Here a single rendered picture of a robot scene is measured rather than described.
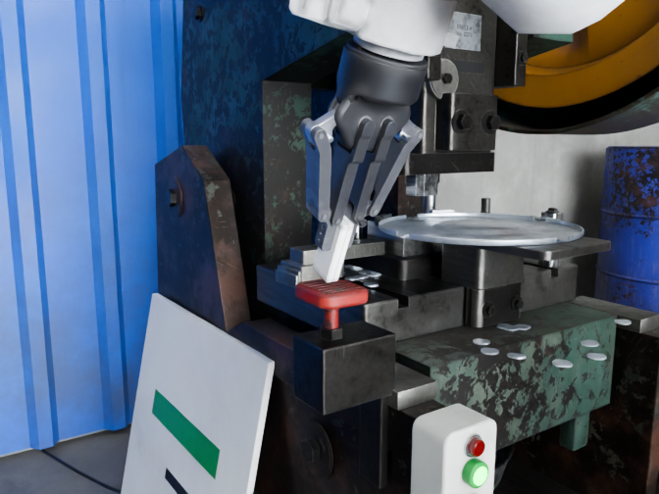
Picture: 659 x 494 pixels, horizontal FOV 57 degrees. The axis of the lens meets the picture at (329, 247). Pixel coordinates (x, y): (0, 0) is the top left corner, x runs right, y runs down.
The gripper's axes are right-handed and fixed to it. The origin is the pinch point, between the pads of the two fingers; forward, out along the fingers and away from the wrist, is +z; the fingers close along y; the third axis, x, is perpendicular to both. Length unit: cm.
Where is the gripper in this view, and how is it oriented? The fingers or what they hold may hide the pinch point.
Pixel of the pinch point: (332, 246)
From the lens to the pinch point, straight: 62.1
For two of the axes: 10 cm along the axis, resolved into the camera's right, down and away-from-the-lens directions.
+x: -5.2, -5.4, 6.6
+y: 8.2, -1.1, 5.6
